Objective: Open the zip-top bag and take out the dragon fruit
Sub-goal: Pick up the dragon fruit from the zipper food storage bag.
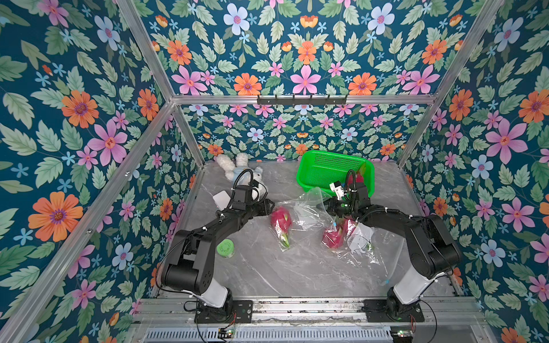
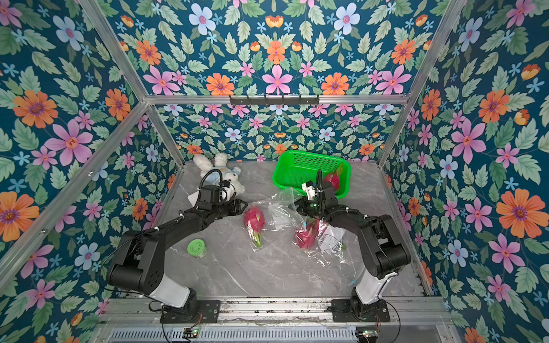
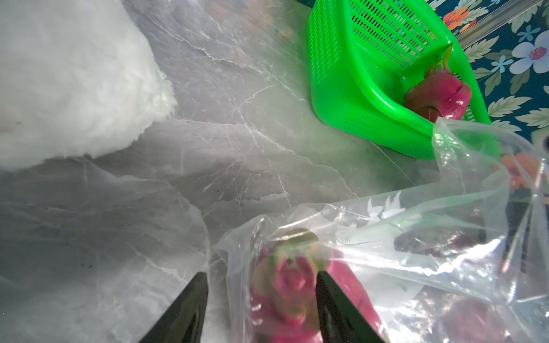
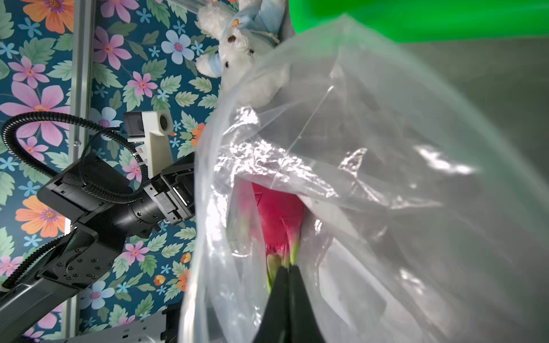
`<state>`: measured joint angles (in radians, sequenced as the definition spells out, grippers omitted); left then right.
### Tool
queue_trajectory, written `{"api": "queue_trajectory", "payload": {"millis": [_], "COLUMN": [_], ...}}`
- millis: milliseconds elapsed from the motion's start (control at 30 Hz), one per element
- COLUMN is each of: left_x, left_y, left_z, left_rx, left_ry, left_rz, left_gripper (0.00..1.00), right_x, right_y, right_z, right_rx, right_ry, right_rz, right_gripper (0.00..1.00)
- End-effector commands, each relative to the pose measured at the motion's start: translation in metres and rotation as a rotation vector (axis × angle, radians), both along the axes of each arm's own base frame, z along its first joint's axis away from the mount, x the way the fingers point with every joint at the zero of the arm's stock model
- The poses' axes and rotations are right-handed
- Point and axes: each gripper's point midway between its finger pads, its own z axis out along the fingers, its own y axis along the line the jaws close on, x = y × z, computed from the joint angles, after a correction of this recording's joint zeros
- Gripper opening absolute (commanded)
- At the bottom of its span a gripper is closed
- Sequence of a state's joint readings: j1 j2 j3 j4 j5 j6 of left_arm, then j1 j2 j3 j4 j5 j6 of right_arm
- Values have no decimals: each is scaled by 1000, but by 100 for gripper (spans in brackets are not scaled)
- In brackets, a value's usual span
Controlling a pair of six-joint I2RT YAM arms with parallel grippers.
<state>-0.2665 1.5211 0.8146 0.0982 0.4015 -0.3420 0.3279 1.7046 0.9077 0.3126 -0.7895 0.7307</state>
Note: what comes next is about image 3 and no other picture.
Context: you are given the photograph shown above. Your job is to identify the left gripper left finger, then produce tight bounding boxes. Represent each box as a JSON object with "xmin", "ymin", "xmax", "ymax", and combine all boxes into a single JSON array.
[{"xmin": 139, "ymin": 272, "xmax": 209, "ymax": 343}]

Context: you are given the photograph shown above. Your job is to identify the clear zip-top bag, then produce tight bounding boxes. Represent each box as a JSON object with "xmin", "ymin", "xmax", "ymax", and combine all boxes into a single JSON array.
[{"xmin": 216, "ymin": 120, "xmax": 548, "ymax": 342}]

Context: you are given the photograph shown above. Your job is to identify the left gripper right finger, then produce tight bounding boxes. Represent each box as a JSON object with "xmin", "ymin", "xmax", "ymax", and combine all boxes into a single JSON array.
[{"xmin": 315, "ymin": 272, "xmax": 384, "ymax": 343}]

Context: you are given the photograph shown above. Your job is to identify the pink dragon fruit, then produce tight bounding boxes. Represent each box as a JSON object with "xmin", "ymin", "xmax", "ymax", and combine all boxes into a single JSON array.
[
  {"xmin": 404, "ymin": 44, "xmax": 472, "ymax": 124},
  {"xmin": 250, "ymin": 229, "xmax": 387, "ymax": 342}
]

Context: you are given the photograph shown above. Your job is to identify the green plastic basket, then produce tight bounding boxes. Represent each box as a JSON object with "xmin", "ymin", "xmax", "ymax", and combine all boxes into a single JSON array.
[{"xmin": 307, "ymin": 1, "xmax": 490, "ymax": 160}]

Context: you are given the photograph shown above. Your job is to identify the white plush bear toy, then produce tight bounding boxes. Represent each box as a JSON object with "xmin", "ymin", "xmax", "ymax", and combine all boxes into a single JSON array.
[{"xmin": 1, "ymin": 1, "xmax": 177, "ymax": 171}]

